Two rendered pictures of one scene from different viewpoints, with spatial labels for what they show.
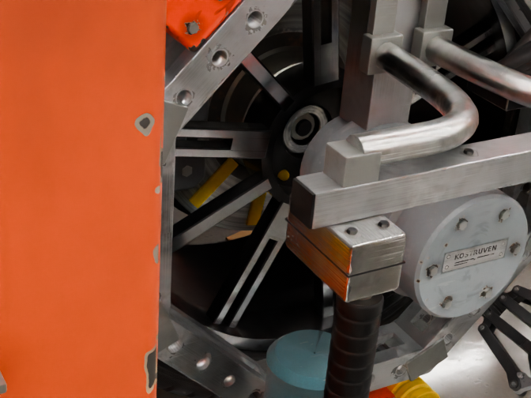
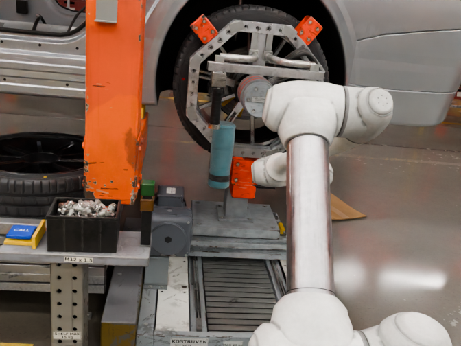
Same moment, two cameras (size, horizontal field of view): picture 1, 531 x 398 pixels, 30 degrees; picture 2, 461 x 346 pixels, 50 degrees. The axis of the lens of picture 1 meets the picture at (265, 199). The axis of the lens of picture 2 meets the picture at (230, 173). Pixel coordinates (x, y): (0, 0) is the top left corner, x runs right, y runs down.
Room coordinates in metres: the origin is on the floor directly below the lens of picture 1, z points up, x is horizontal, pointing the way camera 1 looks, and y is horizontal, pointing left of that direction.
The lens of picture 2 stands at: (-0.93, -0.84, 1.20)
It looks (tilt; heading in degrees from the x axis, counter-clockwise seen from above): 20 degrees down; 24
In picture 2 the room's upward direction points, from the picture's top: 6 degrees clockwise
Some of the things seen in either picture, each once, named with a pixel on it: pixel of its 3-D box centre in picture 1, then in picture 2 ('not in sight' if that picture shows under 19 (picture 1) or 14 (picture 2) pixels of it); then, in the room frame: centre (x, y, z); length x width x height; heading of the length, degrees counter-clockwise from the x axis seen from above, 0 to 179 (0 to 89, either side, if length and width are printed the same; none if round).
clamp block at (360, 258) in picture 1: (343, 238); (217, 77); (0.65, -0.06, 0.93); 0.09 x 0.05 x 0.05; 31
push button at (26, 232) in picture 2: not in sight; (21, 233); (0.03, 0.24, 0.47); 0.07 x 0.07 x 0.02; 31
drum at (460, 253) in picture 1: (406, 207); (256, 95); (0.85, -0.14, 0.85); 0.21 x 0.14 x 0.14; 31
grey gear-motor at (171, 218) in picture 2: not in sight; (168, 229); (0.68, 0.12, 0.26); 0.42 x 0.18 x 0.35; 31
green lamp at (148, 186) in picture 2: not in sight; (147, 187); (0.22, -0.08, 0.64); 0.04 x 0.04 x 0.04; 31
